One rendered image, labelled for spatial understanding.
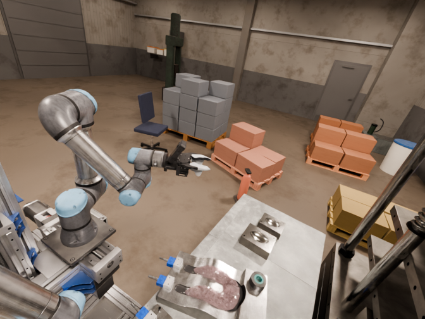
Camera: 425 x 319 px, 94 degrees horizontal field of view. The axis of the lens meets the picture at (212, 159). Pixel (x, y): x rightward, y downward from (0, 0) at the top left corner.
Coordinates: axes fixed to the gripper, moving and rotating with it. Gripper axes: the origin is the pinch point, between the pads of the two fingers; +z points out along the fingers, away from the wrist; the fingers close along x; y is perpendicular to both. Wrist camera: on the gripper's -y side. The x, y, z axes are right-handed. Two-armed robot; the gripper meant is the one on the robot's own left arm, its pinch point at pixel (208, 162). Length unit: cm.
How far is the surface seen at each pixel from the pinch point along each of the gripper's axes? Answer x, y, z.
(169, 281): 29, 54, -10
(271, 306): 33, 61, 43
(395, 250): 23, 15, 84
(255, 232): -9, 61, 40
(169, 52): -630, 76, -155
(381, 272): 26, 28, 85
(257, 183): -163, 156, 90
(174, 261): 19, 57, -10
